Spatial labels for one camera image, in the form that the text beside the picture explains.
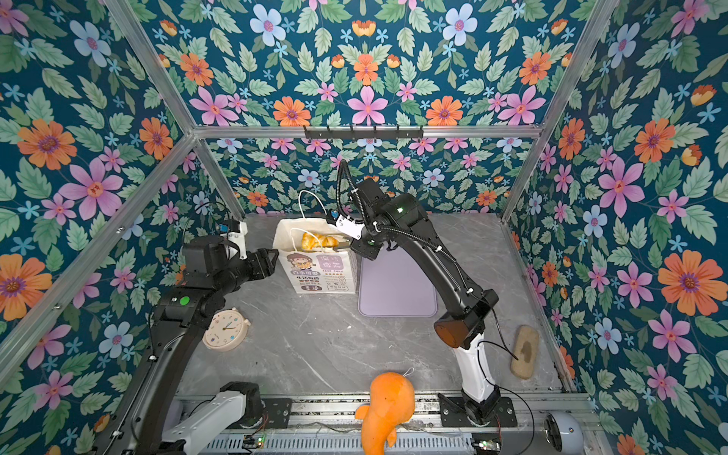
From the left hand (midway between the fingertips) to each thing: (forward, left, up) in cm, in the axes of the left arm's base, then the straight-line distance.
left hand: (270, 245), depth 69 cm
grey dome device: (-41, -67, -23) cm, 82 cm away
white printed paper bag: (+2, -11, -17) cm, 20 cm away
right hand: (+3, -23, -3) cm, 23 cm away
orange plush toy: (-33, -28, -23) cm, 49 cm away
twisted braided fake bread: (+7, -7, -8) cm, 13 cm away
